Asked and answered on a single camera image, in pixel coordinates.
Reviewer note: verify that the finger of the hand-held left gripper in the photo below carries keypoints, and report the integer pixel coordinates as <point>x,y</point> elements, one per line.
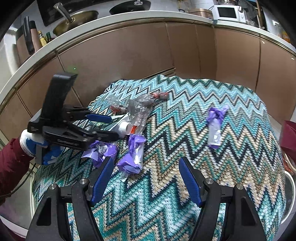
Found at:
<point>99,117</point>
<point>104,136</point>

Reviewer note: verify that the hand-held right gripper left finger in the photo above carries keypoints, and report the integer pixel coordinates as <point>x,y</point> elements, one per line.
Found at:
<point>101,180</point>

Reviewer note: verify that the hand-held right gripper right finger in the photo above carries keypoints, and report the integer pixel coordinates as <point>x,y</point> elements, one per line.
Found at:
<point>189,183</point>

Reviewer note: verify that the purple wrapper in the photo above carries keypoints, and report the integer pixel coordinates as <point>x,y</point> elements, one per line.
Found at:
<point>101,150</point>
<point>133,157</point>
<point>216,125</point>

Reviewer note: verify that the white tube with green pack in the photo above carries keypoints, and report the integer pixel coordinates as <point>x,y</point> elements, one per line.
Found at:
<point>123,128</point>

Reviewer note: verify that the grey plastic wrapper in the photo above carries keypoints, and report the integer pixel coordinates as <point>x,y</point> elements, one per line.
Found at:
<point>115,103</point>

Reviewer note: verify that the clear plastic wrapper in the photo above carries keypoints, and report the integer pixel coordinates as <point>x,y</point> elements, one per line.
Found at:
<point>140,111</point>

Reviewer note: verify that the small red wrapper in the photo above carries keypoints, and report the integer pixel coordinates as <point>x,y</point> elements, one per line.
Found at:
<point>159,95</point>

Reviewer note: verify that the grey bin with white rim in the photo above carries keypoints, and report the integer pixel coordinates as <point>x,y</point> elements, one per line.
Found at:
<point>286,199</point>

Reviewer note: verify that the person's left forearm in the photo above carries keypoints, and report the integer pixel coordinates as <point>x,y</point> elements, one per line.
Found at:
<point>11,166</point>

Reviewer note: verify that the person's left hand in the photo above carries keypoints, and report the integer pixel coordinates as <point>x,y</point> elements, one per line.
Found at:
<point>29,143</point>

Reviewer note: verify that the teal zigzag knitted blanket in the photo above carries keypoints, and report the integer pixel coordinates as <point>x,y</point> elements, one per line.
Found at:
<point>208,173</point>

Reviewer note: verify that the yellow sauce bottle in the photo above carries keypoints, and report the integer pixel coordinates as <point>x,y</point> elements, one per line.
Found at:
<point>42,39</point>

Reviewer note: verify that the green sauce bottle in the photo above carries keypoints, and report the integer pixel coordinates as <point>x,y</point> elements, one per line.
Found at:
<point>49,37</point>

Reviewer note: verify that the brown kitchen cabinets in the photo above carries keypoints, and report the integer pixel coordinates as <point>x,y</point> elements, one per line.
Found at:
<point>138,51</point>

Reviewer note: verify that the brass wok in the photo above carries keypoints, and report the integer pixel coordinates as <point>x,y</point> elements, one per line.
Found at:
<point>74,20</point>

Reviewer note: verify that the maroon dustpan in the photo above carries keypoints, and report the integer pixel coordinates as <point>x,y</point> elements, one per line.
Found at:
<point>289,139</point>

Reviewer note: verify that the black wok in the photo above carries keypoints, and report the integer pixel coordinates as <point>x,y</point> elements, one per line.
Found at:
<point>129,7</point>

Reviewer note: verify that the brown rice cooker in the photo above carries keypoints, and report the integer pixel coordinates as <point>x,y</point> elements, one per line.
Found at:
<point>201,13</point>

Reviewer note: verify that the white microwave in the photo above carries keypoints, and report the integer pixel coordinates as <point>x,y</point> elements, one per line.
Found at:
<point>227,13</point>

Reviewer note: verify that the dark cloth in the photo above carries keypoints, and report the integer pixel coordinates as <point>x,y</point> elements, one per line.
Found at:
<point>248,5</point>

